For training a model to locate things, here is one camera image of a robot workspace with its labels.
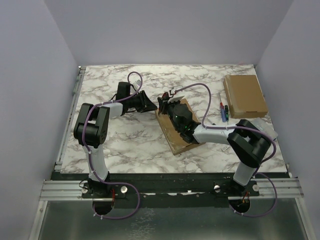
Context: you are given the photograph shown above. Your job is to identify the aluminium extrusion frame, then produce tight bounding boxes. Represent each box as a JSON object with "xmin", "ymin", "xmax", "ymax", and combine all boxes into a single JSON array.
[{"xmin": 32, "ymin": 65, "xmax": 313, "ymax": 240}]

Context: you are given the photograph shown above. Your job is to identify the red black utility knife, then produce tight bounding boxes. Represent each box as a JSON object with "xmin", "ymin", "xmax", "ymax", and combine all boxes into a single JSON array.
[{"xmin": 162, "ymin": 92, "xmax": 170, "ymax": 101}]

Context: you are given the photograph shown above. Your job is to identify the small silver metal piece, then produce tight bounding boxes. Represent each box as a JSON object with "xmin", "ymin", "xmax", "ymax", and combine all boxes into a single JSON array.
[{"xmin": 221, "ymin": 146, "xmax": 229, "ymax": 152}]

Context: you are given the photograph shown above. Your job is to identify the green black screwdriver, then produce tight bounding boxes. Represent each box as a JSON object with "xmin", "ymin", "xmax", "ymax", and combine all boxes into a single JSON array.
[{"xmin": 224, "ymin": 105, "xmax": 229, "ymax": 122}]

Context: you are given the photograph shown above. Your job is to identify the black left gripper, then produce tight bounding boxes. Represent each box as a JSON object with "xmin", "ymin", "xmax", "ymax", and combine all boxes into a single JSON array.
[{"xmin": 126, "ymin": 90, "xmax": 157, "ymax": 113}]

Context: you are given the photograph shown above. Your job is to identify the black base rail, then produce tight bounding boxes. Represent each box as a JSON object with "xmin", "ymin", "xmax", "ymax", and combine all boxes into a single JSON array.
[{"xmin": 49, "ymin": 169, "xmax": 261, "ymax": 209}]

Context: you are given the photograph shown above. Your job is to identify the brown cardboard express box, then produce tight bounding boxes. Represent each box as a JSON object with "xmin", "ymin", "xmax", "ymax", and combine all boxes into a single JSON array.
[{"xmin": 155, "ymin": 98, "xmax": 200, "ymax": 155}]

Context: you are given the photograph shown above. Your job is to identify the clear plastic screw box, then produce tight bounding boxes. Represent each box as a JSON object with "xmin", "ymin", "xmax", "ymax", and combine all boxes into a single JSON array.
[{"xmin": 251, "ymin": 118, "xmax": 278, "ymax": 140}]

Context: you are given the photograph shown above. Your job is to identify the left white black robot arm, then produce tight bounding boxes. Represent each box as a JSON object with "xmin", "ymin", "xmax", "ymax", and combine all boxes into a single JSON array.
[{"xmin": 73, "ymin": 82, "xmax": 157, "ymax": 198}]

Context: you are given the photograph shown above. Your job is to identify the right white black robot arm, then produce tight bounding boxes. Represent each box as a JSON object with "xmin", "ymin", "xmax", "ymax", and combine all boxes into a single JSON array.
[{"xmin": 157, "ymin": 93, "xmax": 272, "ymax": 196}]

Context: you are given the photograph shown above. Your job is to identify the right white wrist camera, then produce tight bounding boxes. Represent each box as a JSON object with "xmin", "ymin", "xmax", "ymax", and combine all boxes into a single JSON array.
[{"xmin": 168, "ymin": 87, "xmax": 185, "ymax": 103}]

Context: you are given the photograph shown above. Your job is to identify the blue red screwdriver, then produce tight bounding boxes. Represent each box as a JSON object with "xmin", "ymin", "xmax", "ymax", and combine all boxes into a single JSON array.
[{"xmin": 218, "ymin": 93, "xmax": 227, "ymax": 123}]

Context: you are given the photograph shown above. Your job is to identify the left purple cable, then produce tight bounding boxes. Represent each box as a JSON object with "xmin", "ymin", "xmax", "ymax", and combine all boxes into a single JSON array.
[{"xmin": 81, "ymin": 71, "xmax": 144, "ymax": 221}]

